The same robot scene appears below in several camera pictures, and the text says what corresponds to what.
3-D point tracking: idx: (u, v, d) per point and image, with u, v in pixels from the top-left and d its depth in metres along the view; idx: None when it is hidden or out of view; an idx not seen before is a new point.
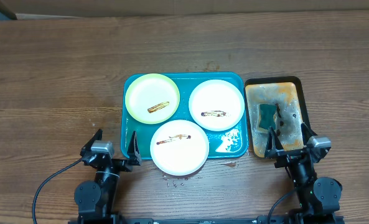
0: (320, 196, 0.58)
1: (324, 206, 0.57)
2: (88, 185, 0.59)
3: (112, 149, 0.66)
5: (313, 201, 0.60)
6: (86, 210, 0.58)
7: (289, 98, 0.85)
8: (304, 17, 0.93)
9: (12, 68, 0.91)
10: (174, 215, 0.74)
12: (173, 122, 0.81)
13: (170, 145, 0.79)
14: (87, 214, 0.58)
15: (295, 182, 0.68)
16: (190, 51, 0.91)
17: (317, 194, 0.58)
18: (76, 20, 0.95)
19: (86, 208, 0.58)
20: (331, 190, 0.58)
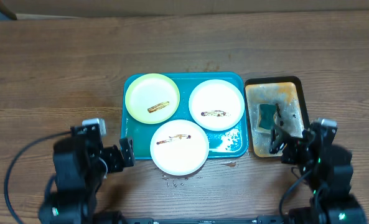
0: (329, 158, 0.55)
1: (336, 167, 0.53)
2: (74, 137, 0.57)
3: (102, 124, 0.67)
5: (324, 172, 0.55)
6: (64, 155, 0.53)
7: (289, 98, 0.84)
8: (303, 17, 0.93)
9: (13, 68, 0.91)
10: (174, 215, 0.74)
12: (173, 123, 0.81)
13: (170, 146, 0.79)
14: (65, 160, 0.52)
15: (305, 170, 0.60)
16: (189, 51, 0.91)
17: (326, 156, 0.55)
18: (76, 21, 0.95)
19: (65, 152, 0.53)
20: (339, 152, 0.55)
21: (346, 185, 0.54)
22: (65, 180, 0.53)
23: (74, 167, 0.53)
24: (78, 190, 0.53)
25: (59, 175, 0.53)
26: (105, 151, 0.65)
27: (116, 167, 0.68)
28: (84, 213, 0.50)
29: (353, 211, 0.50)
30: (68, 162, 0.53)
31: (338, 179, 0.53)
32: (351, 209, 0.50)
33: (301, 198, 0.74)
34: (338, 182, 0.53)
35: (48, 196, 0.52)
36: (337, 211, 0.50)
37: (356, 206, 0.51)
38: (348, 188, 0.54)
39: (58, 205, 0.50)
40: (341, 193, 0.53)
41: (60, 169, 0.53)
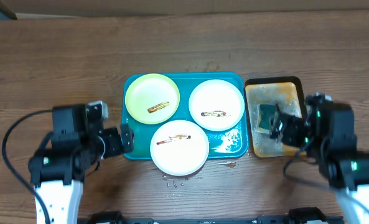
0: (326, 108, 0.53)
1: (335, 112, 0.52)
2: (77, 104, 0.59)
3: (106, 107, 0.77)
5: (324, 126, 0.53)
6: (63, 110, 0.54)
7: (289, 98, 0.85)
8: (304, 17, 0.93)
9: (12, 68, 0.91)
10: (174, 215, 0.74)
12: (173, 123, 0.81)
13: (170, 146, 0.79)
14: (63, 113, 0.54)
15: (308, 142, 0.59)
16: (190, 51, 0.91)
17: (323, 106, 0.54)
18: (76, 20, 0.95)
19: (65, 107, 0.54)
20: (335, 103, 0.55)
21: (350, 132, 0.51)
22: (60, 135, 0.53)
23: (72, 122, 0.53)
24: (72, 145, 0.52)
25: (56, 129, 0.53)
26: (105, 132, 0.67)
27: (114, 150, 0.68)
28: (77, 167, 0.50)
29: (367, 163, 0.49)
30: (66, 116, 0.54)
31: (340, 124, 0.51)
32: (364, 159, 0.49)
33: (300, 198, 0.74)
34: (338, 129, 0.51)
35: (40, 149, 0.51)
36: (348, 161, 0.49)
37: None
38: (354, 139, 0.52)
39: (51, 155, 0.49)
40: (348, 142, 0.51)
41: (58, 124, 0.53)
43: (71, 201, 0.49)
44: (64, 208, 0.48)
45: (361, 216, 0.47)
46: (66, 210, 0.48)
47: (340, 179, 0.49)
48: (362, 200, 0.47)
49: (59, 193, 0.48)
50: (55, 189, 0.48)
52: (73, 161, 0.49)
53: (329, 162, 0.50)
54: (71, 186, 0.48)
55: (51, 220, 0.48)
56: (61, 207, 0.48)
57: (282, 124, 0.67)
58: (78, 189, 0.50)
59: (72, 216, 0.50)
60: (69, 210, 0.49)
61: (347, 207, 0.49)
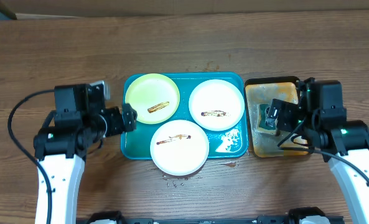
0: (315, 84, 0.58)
1: (324, 86, 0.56)
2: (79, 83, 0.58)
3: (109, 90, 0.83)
5: (315, 102, 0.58)
6: (65, 89, 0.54)
7: (289, 98, 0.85)
8: (303, 17, 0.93)
9: (12, 68, 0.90)
10: (174, 215, 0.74)
12: (173, 123, 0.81)
13: (170, 146, 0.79)
14: (65, 93, 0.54)
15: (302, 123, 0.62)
16: (190, 51, 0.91)
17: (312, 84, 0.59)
18: (76, 20, 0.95)
19: (66, 87, 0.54)
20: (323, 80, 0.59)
21: (339, 102, 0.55)
22: (63, 113, 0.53)
23: (74, 102, 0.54)
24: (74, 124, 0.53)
25: (58, 108, 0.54)
26: (107, 111, 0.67)
27: (116, 128, 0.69)
28: (79, 144, 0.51)
29: (357, 130, 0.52)
30: (69, 96, 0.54)
31: (329, 96, 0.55)
32: (354, 127, 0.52)
33: (301, 198, 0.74)
34: (327, 101, 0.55)
35: (43, 128, 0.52)
36: (338, 129, 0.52)
37: (358, 125, 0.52)
38: (343, 110, 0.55)
39: (55, 132, 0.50)
40: (337, 112, 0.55)
41: (60, 103, 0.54)
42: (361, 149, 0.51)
43: (73, 173, 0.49)
44: (65, 179, 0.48)
45: (353, 176, 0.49)
46: (68, 182, 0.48)
47: (331, 146, 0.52)
48: (353, 162, 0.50)
49: (62, 165, 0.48)
50: (59, 162, 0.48)
52: (76, 138, 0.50)
53: (320, 132, 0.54)
54: (73, 160, 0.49)
55: (53, 190, 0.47)
56: (62, 178, 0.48)
57: (277, 110, 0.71)
58: (80, 164, 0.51)
59: (73, 190, 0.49)
60: (70, 182, 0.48)
61: (340, 173, 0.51)
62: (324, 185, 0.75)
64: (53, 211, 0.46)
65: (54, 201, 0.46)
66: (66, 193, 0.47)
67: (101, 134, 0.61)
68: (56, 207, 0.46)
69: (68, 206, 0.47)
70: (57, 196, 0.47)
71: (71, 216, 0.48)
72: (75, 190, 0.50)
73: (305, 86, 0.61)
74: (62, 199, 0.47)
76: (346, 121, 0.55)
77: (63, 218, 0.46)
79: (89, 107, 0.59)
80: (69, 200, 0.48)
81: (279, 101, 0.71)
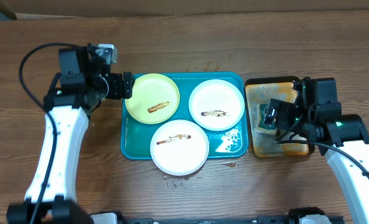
0: (311, 81, 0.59)
1: (319, 81, 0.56)
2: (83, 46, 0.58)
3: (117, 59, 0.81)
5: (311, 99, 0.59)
6: (67, 52, 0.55)
7: (289, 98, 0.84)
8: (303, 17, 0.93)
9: (12, 68, 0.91)
10: (174, 215, 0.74)
12: (173, 123, 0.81)
13: (170, 146, 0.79)
14: (68, 56, 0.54)
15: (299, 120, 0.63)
16: (190, 51, 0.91)
17: (308, 82, 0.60)
18: (76, 20, 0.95)
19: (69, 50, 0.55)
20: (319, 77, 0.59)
21: (333, 98, 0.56)
22: (67, 74, 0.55)
23: (77, 65, 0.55)
24: (79, 86, 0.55)
25: (63, 70, 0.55)
26: (110, 76, 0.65)
27: (116, 94, 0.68)
28: (85, 102, 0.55)
29: (351, 122, 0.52)
30: (73, 58, 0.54)
31: (323, 91, 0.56)
32: (350, 120, 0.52)
33: (301, 198, 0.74)
34: (322, 96, 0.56)
35: (52, 88, 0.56)
36: (334, 122, 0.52)
37: (353, 119, 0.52)
38: (340, 106, 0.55)
39: (64, 90, 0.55)
40: (332, 107, 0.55)
41: (65, 65, 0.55)
42: (356, 140, 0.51)
43: (77, 123, 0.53)
44: (70, 126, 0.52)
45: (349, 166, 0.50)
46: (72, 127, 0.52)
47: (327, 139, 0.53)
48: (348, 153, 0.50)
49: (68, 114, 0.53)
50: (66, 112, 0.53)
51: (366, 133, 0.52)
52: (82, 97, 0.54)
53: (316, 126, 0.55)
54: (78, 111, 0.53)
55: (58, 134, 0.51)
56: (67, 124, 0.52)
57: (274, 109, 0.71)
58: (83, 117, 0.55)
59: (76, 139, 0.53)
60: (74, 129, 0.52)
61: (336, 163, 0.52)
62: (324, 185, 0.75)
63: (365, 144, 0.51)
64: (56, 150, 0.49)
65: (58, 142, 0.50)
66: (70, 137, 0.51)
67: (101, 95, 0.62)
68: (60, 149, 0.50)
69: (70, 149, 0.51)
70: (61, 139, 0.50)
71: (72, 160, 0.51)
72: (78, 139, 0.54)
73: (300, 84, 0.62)
74: (65, 141, 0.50)
76: (342, 116, 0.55)
77: (65, 157, 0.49)
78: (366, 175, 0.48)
79: (91, 69, 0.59)
80: (71, 144, 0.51)
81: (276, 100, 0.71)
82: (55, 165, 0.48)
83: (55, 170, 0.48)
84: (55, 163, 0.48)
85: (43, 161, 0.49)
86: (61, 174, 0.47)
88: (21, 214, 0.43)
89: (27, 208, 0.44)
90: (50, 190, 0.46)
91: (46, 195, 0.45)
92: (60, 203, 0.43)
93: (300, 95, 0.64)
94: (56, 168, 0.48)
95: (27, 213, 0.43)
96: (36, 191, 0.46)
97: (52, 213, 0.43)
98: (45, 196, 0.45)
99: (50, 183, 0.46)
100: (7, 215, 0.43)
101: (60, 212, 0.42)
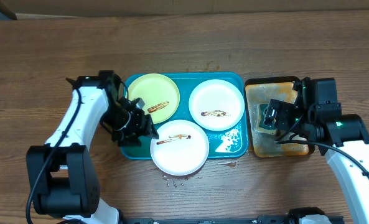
0: (312, 81, 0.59)
1: (318, 82, 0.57)
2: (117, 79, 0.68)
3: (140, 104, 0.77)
5: (311, 99, 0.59)
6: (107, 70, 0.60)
7: (289, 98, 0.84)
8: (303, 17, 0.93)
9: (12, 68, 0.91)
10: (174, 215, 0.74)
12: (173, 124, 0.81)
13: (170, 146, 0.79)
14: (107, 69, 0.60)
15: (299, 121, 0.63)
16: (190, 51, 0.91)
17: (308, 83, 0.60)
18: (76, 20, 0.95)
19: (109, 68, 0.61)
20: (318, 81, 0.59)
21: (333, 99, 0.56)
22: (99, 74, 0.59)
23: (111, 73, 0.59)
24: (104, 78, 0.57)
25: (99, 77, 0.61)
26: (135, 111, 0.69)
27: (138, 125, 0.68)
28: (108, 91, 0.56)
29: (351, 122, 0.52)
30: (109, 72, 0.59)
31: (323, 91, 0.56)
32: (350, 120, 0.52)
33: (300, 198, 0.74)
34: (322, 96, 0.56)
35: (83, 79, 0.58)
36: (334, 122, 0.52)
37: (353, 119, 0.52)
38: (339, 106, 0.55)
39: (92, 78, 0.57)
40: (332, 107, 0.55)
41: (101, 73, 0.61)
42: (356, 141, 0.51)
43: (100, 99, 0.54)
44: (93, 99, 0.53)
45: (349, 166, 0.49)
46: (95, 101, 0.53)
47: (327, 139, 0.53)
48: (349, 153, 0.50)
49: (93, 90, 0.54)
50: (91, 89, 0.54)
51: (366, 133, 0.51)
52: (106, 85, 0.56)
53: (317, 126, 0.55)
54: (101, 91, 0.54)
55: (81, 102, 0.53)
56: (91, 98, 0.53)
57: (274, 110, 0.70)
58: (105, 99, 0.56)
59: (96, 112, 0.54)
60: (96, 101, 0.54)
61: (336, 163, 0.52)
62: (324, 185, 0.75)
63: (365, 144, 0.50)
64: (78, 113, 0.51)
65: (81, 109, 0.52)
66: (92, 107, 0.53)
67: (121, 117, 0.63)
68: (82, 112, 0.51)
69: (90, 116, 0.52)
70: (84, 107, 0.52)
71: (91, 127, 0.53)
72: (98, 113, 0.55)
73: (300, 85, 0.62)
74: (88, 107, 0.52)
76: (342, 116, 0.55)
77: (86, 120, 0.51)
78: (366, 175, 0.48)
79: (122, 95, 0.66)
80: (92, 114, 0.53)
81: (276, 101, 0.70)
82: (76, 125, 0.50)
83: (74, 128, 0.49)
84: (75, 122, 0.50)
85: (64, 119, 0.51)
86: (79, 133, 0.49)
88: (38, 156, 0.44)
89: (45, 150, 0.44)
90: (67, 140, 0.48)
91: (62, 144, 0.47)
92: (75, 149, 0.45)
93: (300, 95, 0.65)
94: (76, 126, 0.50)
95: (44, 154, 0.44)
96: (55, 139, 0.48)
97: (67, 157, 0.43)
98: (62, 145, 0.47)
99: (69, 135, 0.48)
100: (26, 155, 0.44)
101: (74, 155, 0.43)
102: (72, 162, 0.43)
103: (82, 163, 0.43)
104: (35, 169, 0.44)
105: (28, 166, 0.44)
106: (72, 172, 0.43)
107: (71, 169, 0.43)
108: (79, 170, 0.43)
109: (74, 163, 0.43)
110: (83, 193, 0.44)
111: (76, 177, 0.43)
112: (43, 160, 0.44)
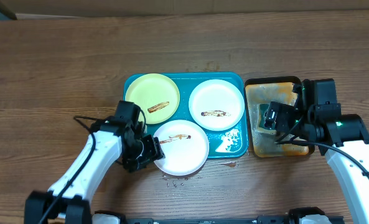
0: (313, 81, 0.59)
1: (318, 83, 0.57)
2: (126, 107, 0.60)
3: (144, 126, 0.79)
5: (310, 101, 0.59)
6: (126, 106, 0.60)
7: (289, 98, 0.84)
8: (303, 17, 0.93)
9: (12, 68, 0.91)
10: (174, 215, 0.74)
12: (175, 124, 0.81)
13: (170, 146, 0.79)
14: (127, 106, 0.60)
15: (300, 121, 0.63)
16: (190, 51, 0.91)
17: (309, 83, 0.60)
18: (76, 20, 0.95)
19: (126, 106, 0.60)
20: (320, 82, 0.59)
21: (333, 99, 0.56)
22: (120, 116, 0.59)
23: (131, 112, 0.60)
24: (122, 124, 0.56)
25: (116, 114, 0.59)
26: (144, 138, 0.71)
27: (151, 152, 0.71)
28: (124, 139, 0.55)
29: (351, 122, 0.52)
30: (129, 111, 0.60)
31: (323, 91, 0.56)
32: (350, 120, 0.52)
33: (301, 198, 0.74)
34: (322, 96, 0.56)
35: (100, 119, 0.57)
36: (333, 122, 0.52)
37: (353, 119, 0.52)
38: (338, 106, 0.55)
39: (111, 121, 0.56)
40: (331, 108, 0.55)
41: (119, 111, 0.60)
42: (356, 140, 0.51)
43: (114, 145, 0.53)
44: (107, 146, 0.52)
45: (349, 166, 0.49)
46: (109, 148, 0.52)
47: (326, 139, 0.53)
48: (348, 153, 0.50)
49: (107, 138, 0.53)
50: (107, 136, 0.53)
51: (366, 133, 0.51)
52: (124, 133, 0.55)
53: (316, 126, 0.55)
54: (117, 139, 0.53)
55: (96, 149, 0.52)
56: (106, 144, 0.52)
57: (274, 112, 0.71)
58: (119, 147, 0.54)
59: (109, 158, 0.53)
60: (109, 150, 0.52)
61: (336, 163, 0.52)
62: (325, 185, 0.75)
63: (365, 144, 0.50)
64: (90, 160, 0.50)
65: (93, 157, 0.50)
66: (104, 156, 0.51)
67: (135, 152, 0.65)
68: (93, 160, 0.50)
69: (101, 165, 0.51)
70: (97, 154, 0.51)
71: (99, 174, 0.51)
72: (109, 162, 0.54)
73: (300, 86, 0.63)
74: (101, 156, 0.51)
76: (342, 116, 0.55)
77: (94, 170, 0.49)
78: (366, 175, 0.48)
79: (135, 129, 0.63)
80: (102, 164, 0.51)
81: (276, 103, 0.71)
82: (83, 174, 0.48)
83: (81, 178, 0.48)
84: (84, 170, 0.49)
85: (74, 165, 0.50)
86: (84, 184, 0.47)
88: (39, 201, 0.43)
89: (47, 198, 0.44)
90: (71, 191, 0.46)
91: (66, 195, 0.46)
92: (78, 202, 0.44)
93: (300, 98, 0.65)
94: (84, 175, 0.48)
95: (46, 201, 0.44)
96: (60, 186, 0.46)
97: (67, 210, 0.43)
98: (65, 195, 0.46)
99: (74, 185, 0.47)
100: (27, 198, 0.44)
101: (75, 210, 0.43)
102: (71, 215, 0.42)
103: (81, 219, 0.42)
104: (34, 213, 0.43)
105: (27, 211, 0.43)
106: None
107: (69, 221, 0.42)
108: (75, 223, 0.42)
109: (73, 217, 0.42)
110: None
111: None
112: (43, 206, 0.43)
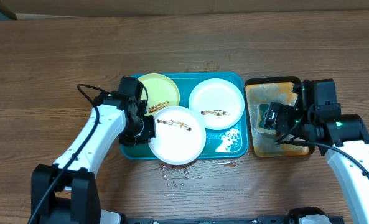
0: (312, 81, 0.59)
1: (318, 84, 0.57)
2: (130, 83, 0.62)
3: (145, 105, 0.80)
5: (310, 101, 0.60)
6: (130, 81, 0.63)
7: (289, 98, 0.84)
8: (303, 17, 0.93)
9: (12, 68, 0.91)
10: (174, 215, 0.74)
12: (173, 109, 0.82)
13: (168, 129, 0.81)
14: (130, 81, 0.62)
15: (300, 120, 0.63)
16: (190, 51, 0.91)
17: (308, 83, 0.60)
18: (76, 20, 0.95)
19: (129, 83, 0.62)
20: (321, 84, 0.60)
21: (333, 99, 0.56)
22: (124, 89, 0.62)
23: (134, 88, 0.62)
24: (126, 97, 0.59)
25: (120, 89, 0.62)
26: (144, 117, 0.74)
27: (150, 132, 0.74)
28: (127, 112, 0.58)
29: (351, 123, 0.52)
30: (132, 86, 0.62)
31: (323, 91, 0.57)
32: (350, 121, 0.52)
33: (301, 198, 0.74)
34: (322, 96, 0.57)
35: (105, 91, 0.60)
36: (333, 122, 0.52)
37: (353, 119, 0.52)
38: (338, 106, 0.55)
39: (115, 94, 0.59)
40: (331, 108, 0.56)
41: (122, 86, 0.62)
42: (356, 140, 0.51)
43: (117, 121, 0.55)
44: (111, 119, 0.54)
45: (349, 165, 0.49)
46: (112, 121, 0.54)
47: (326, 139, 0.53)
48: (349, 153, 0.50)
49: (111, 110, 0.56)
50: (109, 108, 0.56)
51: (366, 133, 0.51)
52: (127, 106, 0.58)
53: (317, 126, 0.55)
54: (121, 112, 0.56)
55: (99, 122, 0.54)
56: (109, 117, 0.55)
57: (274, 113, 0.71)
58: (122, 120, 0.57)
59: (111, 134, 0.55)
60: (113, 123, 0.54)
61: (336, 163, 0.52)
62: (325, 185, 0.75)
63: (365, 144, 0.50)
64: (93, 134, 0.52)
65: (95, 131, 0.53)
66: (108, 128, 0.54)
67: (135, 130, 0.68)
68: (96, 135, 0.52)
69: (104, 139, 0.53)
70: (100, 128, 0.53)
71: (103, 147, 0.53)
72: (111, 136, 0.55)
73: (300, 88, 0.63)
74: (103, 130, 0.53)
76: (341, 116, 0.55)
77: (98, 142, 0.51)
78: (366, 175, 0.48)
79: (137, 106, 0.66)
80: (105, 138, 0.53)
81: (276, 103, 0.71)
82: (87, 147, 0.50)
83: (86, 151, 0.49)
84: (88, 144, 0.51)
85: (77, 140, 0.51)
86: (89, 157, 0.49)
88: (45, 174, 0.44)
89: (53, 171, 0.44)
90: (76, 163, 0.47)
91: (71, 167, 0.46)
92: (82, 174, 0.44)
93: (300, 98, 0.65)
94: (88, 148, 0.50)
95: (52, 174, 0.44)
96: (65, 160, 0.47)
97: (73, 182, 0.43)
98: (70, 168, 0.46)
99: (79, 158, 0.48)
100: (34, 172, 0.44)
101: (80, 181, 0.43)
102: (77, 188, 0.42)
103: (86, 191, 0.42)
104: (41, 186, 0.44)
105: (33, 183, 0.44)
106: (75, 197, 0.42)
107: (74, 194, 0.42)
108: (82, 195, 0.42)
109: (79, 188, 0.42)
110: (82, 219, 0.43)
111: (78, 203, 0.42)
112: (50, 180, 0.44)
